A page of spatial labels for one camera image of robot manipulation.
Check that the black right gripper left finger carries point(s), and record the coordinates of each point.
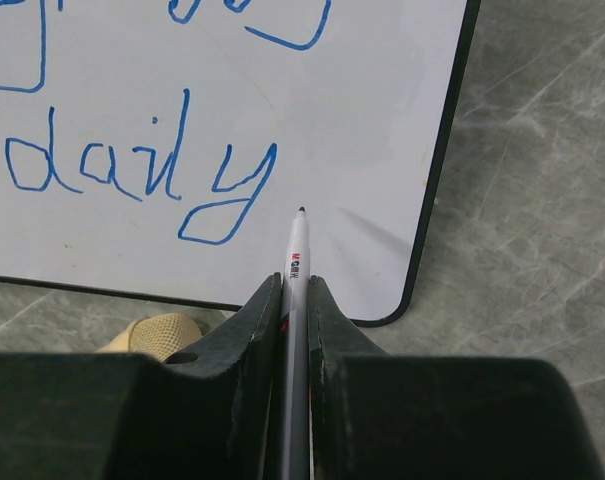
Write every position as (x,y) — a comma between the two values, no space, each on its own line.
(199,415)

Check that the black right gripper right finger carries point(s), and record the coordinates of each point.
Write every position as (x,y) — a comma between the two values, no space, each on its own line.
(382,416)

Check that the white blue whiteboard marker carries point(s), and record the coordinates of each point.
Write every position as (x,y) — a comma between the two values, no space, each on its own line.
(288,442)

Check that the white whiteboard black frame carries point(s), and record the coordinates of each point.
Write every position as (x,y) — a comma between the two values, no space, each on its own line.
(160,149)

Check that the beige toy microphone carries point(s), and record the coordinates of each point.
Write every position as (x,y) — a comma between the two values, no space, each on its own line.
(159,336)

